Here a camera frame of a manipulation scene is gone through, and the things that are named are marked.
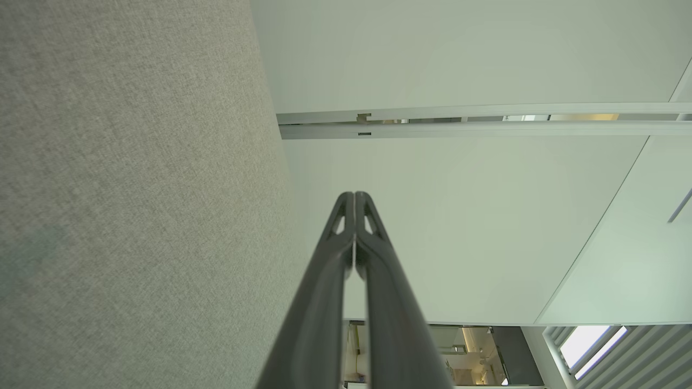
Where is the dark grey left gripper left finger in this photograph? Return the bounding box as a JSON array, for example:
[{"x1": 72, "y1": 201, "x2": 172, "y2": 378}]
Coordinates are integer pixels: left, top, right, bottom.
[{"x1": 254, "y1": 192, "x2": 357, "y2": 389}]

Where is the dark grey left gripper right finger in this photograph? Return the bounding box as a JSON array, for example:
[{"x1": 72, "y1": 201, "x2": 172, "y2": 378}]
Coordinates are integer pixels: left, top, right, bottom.
[{"x1": 354, "y1": 191, "x2": 455, "y2": 389}]

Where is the dark glass doorway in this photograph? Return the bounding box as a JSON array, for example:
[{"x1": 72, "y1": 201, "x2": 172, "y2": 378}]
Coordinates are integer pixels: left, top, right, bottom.
[{"x1": 343, "y1": 320, "x2": 544, "y2": 389}]

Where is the bright window pane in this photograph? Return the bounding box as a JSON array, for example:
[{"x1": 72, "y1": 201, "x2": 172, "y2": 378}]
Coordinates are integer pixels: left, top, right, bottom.
[{"x1": 560, "y1": 325, "x2": 628, "y2": 380}]

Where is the grey slatted louvre panel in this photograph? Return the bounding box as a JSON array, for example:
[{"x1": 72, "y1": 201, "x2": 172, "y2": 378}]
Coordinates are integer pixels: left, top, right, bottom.
[{"x1": 541, "y1": 324, "x2": 692, "y2": 389}]

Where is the linear ceiling light strip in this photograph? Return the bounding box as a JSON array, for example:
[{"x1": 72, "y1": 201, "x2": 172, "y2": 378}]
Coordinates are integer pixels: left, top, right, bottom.
[{"x1": 667, "y1": 186, "x2": 692, "y2": 224}]

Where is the grey door frame post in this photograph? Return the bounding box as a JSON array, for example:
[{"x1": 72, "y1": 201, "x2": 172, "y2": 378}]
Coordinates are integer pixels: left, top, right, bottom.
[{"x1": 276, "y1": 102, "x2": 692, "y2": 140}]

